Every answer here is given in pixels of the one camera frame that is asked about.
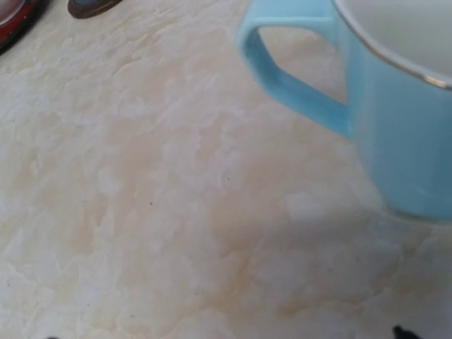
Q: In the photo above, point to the light blue mug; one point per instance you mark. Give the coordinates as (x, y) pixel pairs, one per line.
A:
(397, 61)

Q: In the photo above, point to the small round-base phone stand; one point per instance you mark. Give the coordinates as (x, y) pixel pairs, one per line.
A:
(82, 9)

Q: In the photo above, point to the red patterned saucer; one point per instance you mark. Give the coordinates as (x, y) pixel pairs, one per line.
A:
(17, 17)

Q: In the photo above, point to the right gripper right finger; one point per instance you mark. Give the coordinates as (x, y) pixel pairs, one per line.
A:
(402, 333)

